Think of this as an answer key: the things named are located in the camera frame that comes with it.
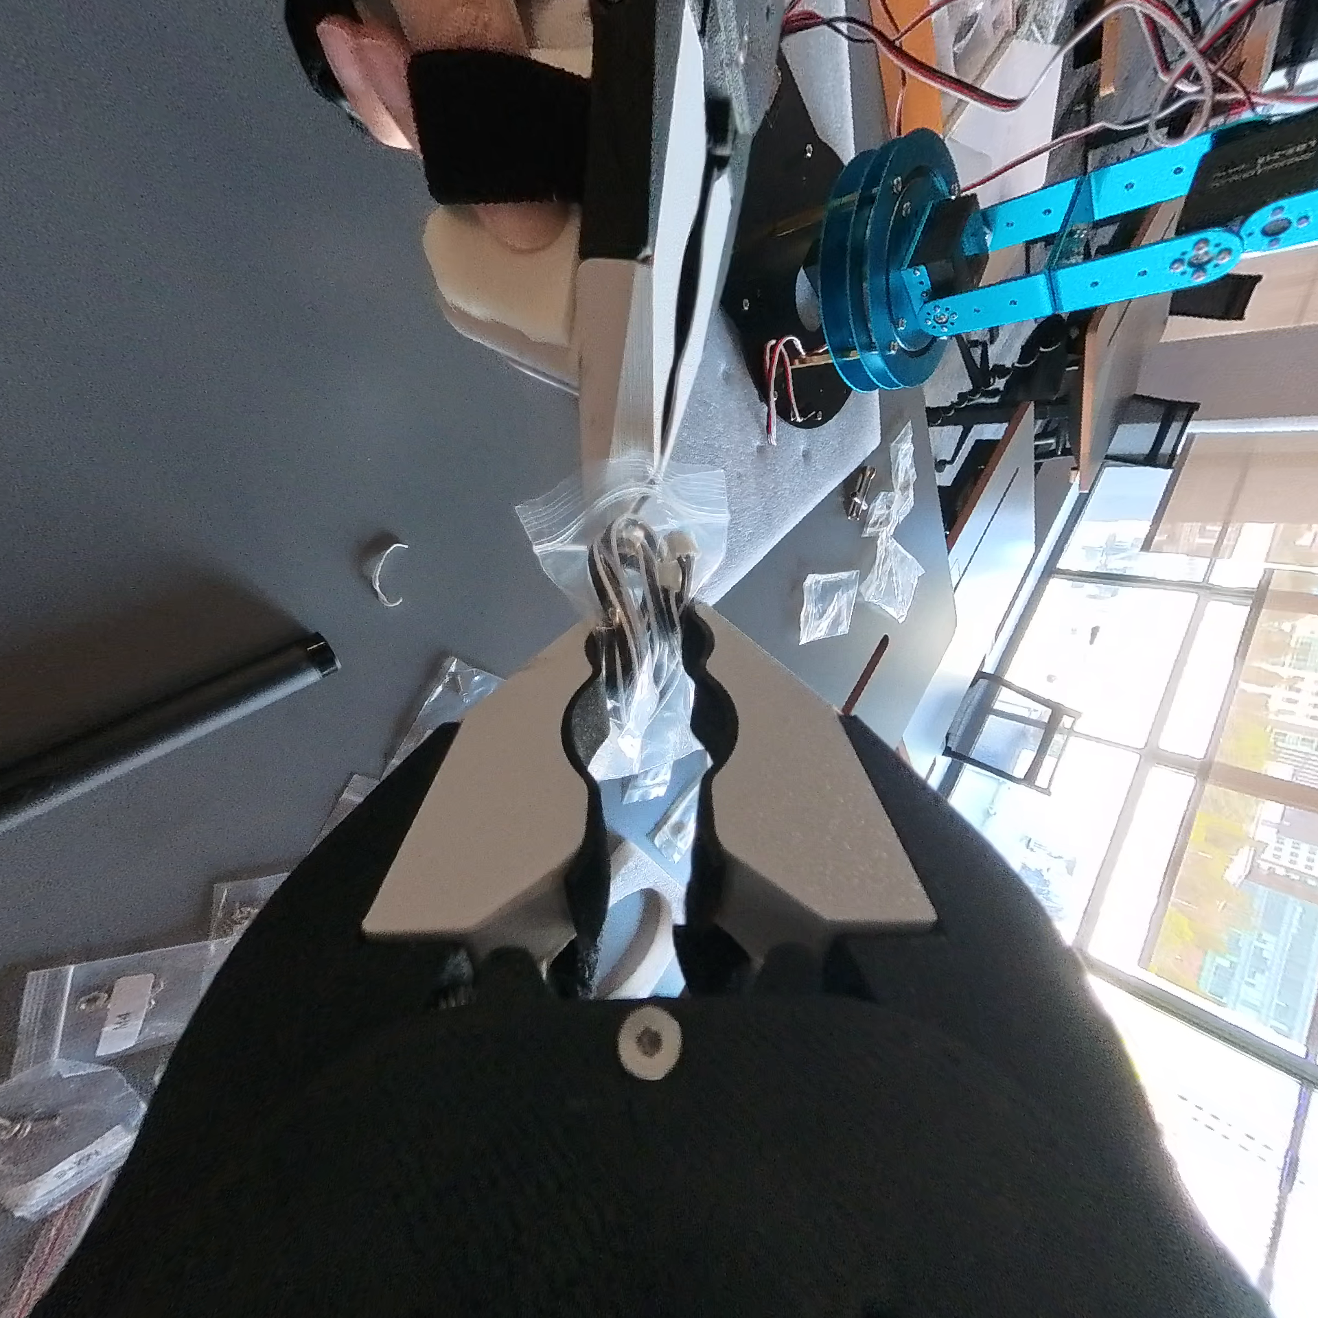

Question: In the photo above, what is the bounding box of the white foam frame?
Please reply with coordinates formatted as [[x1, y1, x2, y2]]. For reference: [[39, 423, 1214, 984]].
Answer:
[[587, 813, 696, 1001]]

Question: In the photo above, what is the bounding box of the white foam sheet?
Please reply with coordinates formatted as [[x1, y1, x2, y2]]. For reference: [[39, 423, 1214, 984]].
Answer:
[[659, 0, 890, 610]]

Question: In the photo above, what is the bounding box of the pile of clear screw bags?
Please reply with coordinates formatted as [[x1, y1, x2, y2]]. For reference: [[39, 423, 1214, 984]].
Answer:
[[0, 657, 507, 1318]]

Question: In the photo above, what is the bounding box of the black screwdriver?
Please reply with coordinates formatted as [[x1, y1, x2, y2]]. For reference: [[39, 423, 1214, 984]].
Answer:
[[0, 633, 342, 837]]

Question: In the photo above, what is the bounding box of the small clear screw bag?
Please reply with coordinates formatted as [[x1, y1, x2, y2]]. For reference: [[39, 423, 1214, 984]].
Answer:
[[865, 422, 920, 540], [798, 572, 861, 646], [860, 536, 926, 623]]

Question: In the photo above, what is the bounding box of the black frame chair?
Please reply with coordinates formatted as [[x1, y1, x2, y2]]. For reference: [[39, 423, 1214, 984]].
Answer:
[[942, 669, 1084, 795]]

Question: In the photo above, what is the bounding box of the clear bag of cables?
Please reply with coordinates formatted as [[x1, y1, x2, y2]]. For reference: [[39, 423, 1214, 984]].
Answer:
[[515, 458, 728, 805]]

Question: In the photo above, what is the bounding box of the servo wire bundle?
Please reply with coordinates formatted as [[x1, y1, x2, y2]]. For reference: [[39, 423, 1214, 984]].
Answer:
[[777, 0, 1299, 152]]

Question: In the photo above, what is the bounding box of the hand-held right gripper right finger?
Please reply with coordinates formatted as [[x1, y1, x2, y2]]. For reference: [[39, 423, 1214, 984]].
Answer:
[[677, 606, 941, 967]]

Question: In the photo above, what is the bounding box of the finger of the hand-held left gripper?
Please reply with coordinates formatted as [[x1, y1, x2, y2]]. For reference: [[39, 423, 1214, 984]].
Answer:
[[577, 0, 714, 473], [659, 165, 747, 463]]

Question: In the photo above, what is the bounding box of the open cardboard box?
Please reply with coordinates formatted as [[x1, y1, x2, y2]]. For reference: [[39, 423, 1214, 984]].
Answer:
[[875, 0, 1108, 136]]

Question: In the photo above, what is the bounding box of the dark grey desk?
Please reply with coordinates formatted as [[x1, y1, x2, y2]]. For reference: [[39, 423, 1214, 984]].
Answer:
[[0, 0, 961, 1318]]

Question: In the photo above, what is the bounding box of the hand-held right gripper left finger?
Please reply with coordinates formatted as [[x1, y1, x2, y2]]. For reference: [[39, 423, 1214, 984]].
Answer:
[[360, 628, 614, 956]]

